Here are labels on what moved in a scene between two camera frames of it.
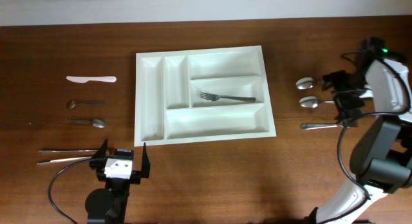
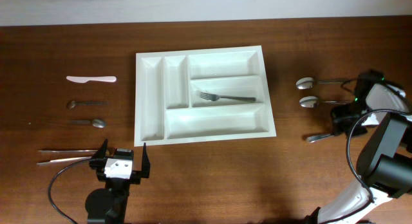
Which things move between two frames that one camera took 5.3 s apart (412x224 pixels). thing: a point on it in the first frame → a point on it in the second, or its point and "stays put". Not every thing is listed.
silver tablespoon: x=312 y=102 stays put
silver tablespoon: x=306 y=83 stays put
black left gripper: x=135 y=177 stays put
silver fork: x=307 y=126 → x=312 y=138
